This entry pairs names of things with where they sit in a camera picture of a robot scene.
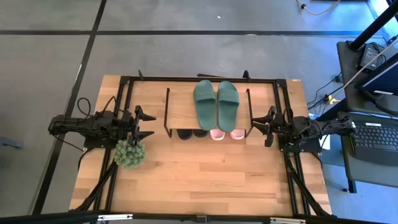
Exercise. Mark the dark grey desk top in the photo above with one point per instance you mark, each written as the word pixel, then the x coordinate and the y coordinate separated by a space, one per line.
pixel 367 174
pixel 345 62

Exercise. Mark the black computer monitor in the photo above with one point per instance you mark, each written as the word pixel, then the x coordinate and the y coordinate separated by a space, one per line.
pixel 384 79

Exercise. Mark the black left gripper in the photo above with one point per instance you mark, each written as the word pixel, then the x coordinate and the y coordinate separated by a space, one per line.
pixel 129 124

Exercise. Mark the black rubber slide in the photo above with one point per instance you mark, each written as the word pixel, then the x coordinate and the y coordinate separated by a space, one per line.
pixel 184 134
pixel 200 133

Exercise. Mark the black metal table frame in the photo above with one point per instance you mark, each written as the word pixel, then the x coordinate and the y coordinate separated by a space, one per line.
pixel 202 79

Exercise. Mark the wooden shelf with black frame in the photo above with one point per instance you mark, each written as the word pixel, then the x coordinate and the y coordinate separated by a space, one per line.
pixel 182 109

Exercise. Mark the white paper sheet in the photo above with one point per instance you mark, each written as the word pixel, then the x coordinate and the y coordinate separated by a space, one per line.
pixel 326 143

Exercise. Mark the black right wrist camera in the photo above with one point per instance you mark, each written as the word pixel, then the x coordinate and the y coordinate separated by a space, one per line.
pixel 269 140

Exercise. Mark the black laptop keyboard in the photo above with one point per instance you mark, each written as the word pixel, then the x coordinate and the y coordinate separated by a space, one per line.
pixel 373 146

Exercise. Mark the black diagonal pole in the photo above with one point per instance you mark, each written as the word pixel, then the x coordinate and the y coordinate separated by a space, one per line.
pixel 373 26

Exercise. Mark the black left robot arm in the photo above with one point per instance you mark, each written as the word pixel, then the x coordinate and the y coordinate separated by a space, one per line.
pixel 81 126

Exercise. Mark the green rubber slide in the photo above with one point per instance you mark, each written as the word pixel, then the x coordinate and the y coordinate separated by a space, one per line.
pixel 228 102
pixel 204 102

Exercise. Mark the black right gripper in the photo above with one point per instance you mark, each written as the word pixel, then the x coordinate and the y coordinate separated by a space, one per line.
pixel 283 126

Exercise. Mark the pink rubber slide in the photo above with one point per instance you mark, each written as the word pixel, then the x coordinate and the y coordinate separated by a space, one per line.
pixel 237 134
pixel 217 134

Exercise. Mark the thin white rod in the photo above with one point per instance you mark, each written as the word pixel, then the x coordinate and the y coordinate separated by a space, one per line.
pixel 357 74

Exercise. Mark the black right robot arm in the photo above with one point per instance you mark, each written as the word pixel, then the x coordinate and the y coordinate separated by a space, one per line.
pixel 323 127

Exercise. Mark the green artificial plant ball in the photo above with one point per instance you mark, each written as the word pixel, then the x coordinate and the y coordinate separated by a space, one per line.
pixel 129 154

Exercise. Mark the black crossbar with silver brackets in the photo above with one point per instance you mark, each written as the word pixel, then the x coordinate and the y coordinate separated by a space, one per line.
pixel 46 217

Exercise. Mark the black power adapter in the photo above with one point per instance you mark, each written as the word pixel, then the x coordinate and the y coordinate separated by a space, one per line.
pixel 369 56

